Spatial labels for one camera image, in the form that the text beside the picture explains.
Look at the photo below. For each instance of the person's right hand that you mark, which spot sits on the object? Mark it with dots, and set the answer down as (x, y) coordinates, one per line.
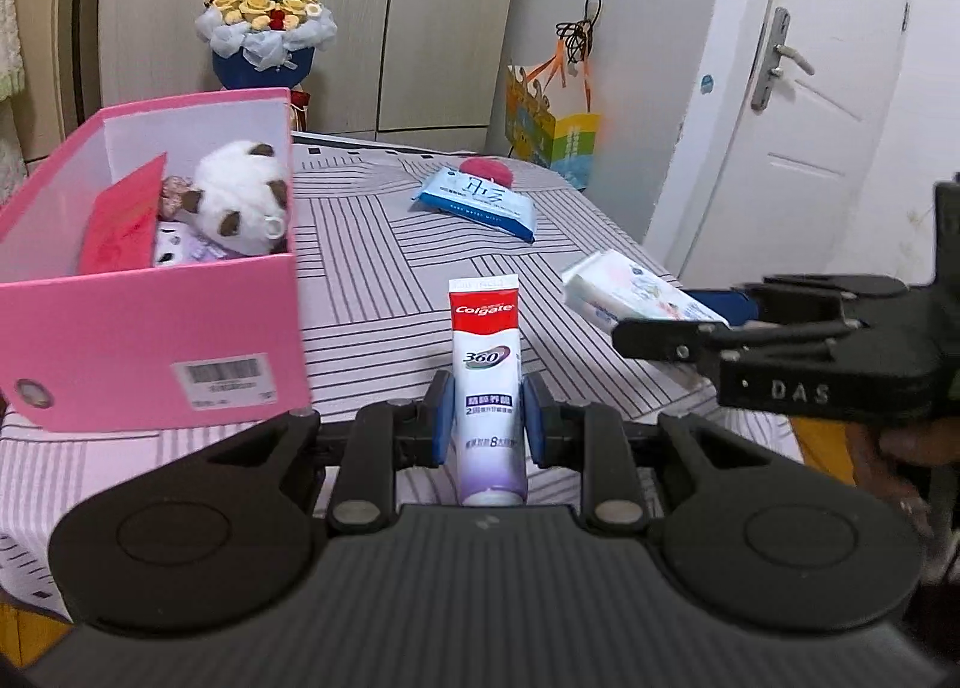
(907, 444)

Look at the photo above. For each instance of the white brown panda plush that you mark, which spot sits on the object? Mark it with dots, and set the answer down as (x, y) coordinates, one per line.
(232, 193)

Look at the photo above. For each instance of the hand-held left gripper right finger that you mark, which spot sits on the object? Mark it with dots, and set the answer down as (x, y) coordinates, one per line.
(535, 418)

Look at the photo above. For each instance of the striped table cloth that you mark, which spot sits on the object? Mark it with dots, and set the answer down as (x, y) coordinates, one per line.
(375, 268)

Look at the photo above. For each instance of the white door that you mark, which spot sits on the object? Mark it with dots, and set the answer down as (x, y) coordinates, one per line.
(825, 170)

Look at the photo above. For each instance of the red envelope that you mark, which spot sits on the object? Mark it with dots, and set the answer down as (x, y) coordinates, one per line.
(120, 223)

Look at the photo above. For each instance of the purple plush toy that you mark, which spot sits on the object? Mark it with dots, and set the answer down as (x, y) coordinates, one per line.
(199, 249)

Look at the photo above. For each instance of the flower bouquet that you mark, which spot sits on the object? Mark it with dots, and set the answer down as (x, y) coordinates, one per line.
(262, 42)

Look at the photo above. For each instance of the toothpaste tube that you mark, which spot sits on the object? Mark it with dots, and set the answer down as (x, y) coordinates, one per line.
(487, 358)

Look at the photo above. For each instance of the cream knit cardigan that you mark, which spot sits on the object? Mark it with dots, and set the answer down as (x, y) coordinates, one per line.
(7, 20)

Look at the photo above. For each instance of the blue wet wipes pack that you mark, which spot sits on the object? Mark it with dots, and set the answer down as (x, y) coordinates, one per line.
(480, 204)

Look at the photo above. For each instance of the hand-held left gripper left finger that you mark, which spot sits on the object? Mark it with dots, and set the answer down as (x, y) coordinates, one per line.
(443, 418)

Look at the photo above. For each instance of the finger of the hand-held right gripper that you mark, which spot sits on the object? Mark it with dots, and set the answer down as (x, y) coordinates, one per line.
(720, 305)
(660, 341)

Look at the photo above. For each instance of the pink storage box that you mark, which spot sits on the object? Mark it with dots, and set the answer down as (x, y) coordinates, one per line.
(150, 328)

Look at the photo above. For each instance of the beige wardrobe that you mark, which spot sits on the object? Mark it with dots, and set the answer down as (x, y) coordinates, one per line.
(450, 20)

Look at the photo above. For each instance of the white tissue pack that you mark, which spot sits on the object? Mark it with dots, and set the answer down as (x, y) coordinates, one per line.
(615, 290)

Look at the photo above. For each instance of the pink round pouch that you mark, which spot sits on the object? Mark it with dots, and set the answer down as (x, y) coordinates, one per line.
(491, 169)

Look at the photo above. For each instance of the colourful paper gift bag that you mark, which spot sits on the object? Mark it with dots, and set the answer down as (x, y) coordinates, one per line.
(570, 140)

